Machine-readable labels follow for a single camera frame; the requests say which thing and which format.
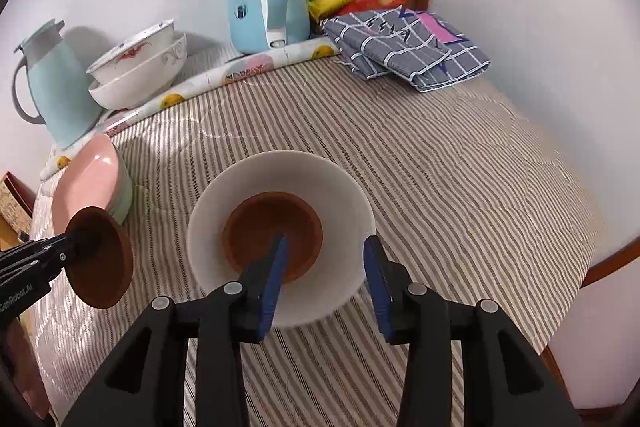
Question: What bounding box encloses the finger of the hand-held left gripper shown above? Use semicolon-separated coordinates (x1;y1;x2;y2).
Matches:
0;231;88;283

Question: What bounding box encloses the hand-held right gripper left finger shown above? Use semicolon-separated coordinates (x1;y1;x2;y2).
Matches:
60;234;290;427

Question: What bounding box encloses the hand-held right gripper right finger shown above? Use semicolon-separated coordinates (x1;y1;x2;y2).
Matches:
363;234;583;427

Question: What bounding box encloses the small brown clay bowl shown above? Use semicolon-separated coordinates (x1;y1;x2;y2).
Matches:
222;192;324;284
65;205;135;309

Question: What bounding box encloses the pink square plate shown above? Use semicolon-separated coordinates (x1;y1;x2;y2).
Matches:
51;134;122;240

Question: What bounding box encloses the green square plate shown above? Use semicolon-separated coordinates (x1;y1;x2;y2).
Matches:
105;157;134;225

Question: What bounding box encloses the white ceramic bowl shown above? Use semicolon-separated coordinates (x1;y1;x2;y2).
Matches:
186;150;376;328

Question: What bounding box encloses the light blue thermos jug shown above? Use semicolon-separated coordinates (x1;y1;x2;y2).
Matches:
12;20;103;149

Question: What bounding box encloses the large white bowl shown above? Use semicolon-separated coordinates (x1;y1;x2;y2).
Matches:
88;32;188;111

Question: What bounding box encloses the fish patterned white bowl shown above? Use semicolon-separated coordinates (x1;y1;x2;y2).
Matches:
86;19;176;85

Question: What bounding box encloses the fruit print paper roll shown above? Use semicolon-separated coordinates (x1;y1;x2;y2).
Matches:
40;38;342;182

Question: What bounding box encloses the grey checked folded cloth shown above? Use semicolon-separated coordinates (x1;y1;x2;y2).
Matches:
320;7;493;94

